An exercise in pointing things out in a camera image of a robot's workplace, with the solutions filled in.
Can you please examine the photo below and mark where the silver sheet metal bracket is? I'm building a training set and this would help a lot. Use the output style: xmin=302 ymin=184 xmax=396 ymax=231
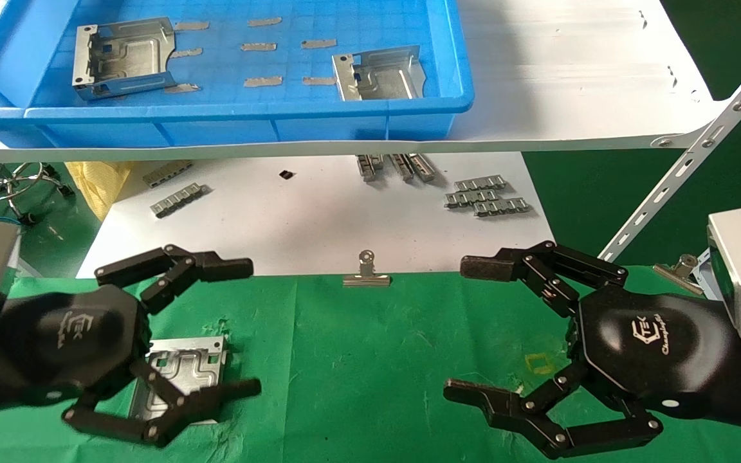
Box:
xmin=332 ymin=44 xmax=425 ymax=102
xmin=127 ymin=335 xmax=229 ymax=426
xmin=72 ymin=17 xmax=179 ymax=102

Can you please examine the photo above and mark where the long white slotted angle strut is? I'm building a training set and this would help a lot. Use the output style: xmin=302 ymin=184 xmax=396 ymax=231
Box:
xmin=594 ymin=39 xmax=741 ymax=266

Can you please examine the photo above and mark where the blue plastic bin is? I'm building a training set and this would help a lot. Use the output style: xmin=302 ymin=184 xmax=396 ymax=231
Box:
xmin=0 ymin=0 xmax=476 ymax=149

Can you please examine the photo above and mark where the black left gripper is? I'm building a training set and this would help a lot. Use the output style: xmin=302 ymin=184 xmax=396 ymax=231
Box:
xmin=0 ymin=244 xmax=262 ymax=449

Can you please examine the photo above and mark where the green cloth mat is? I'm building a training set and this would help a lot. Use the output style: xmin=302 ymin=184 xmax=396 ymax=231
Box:
xmin=0 ymin=264 xmax=741 ymax=463

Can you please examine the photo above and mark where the silver binder clip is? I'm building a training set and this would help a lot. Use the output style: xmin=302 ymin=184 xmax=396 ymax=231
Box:
xmin=652 ymin=254 xmax=706 ymax=297
xmin=343 ymin=250 xmax=392 ymax=288

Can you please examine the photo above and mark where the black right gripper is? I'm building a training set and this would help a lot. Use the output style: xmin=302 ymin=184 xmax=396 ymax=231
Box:
xmin=443 ymin=241 xmax=733 ymax=459

